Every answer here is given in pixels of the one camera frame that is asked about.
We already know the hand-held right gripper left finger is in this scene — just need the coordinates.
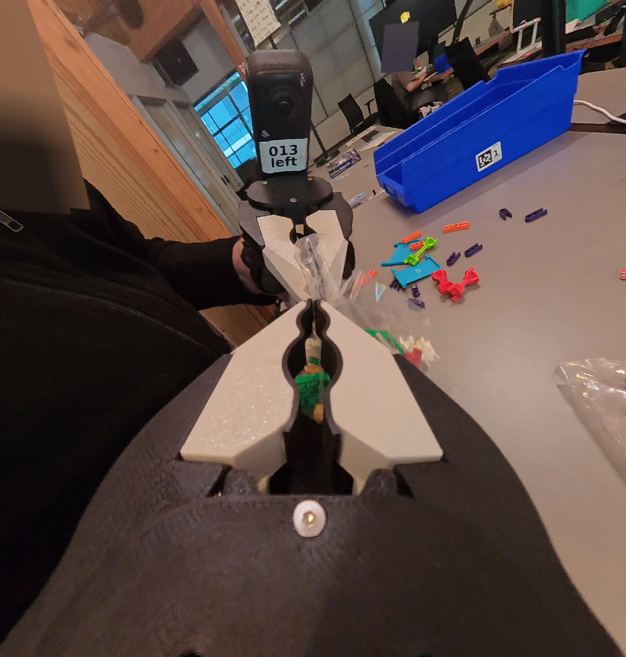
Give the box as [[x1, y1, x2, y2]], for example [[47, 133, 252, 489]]
[[180, 300, 315, 494]]

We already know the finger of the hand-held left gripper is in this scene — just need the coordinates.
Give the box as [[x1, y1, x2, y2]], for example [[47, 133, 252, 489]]
[[304, 209, 351, 294], [256, 215, 308, 304]]

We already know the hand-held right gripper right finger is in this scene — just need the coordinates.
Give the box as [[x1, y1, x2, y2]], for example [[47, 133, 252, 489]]
[[314, 299, 444, 494]]

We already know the clear bag of snowflake connectors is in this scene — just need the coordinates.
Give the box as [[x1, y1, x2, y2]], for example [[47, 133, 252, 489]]
[[292, 233, 442, 424]]

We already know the clear bag of colourful rods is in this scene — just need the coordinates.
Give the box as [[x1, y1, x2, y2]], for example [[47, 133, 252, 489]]
[[554, 358, 626, 499]]

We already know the person's left forearm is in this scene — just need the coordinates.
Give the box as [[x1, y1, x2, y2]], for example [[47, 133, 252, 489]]
[[149, 235, 280, 311]]

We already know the person's left hand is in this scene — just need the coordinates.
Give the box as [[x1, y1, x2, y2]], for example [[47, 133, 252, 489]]
[[233, 239, 266, 294]]

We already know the blue toy box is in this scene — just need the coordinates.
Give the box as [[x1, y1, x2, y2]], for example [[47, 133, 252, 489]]
[[327, 149, 362, 180]]

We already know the cyan flat toy piece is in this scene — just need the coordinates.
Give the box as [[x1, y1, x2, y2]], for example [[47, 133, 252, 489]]
[[391, 256, 441, 289], [381, 241, 421, 268]]

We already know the black office chair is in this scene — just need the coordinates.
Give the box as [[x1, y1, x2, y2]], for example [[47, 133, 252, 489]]
[[338, 94, 367, 135], [444, 37, 491, 90], [373, 77, 414, 129]]

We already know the small lime green piece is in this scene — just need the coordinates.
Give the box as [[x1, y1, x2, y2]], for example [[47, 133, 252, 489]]
[[404, 237, 438, 266]]

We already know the white paper sheet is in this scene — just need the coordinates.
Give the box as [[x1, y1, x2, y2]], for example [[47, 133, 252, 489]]
[[351, 126, 401, 147]]

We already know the blue plastic bin with tag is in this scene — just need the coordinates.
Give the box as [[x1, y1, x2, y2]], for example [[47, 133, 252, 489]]
[[373, 50, 586, 214]]

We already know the person's black clothing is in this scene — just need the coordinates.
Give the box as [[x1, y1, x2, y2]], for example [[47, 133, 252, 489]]
[[0, 180, 233, 657]]

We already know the white wall chart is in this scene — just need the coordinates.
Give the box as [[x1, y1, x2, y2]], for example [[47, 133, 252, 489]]
[[234, 0, 282, 48]]

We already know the black wall speaker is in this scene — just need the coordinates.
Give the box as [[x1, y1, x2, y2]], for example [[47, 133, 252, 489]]
[[154, 38, 198, 85]]

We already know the white cable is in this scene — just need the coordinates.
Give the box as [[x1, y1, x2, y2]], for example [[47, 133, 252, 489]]
[[574, 100, 626, 128]]

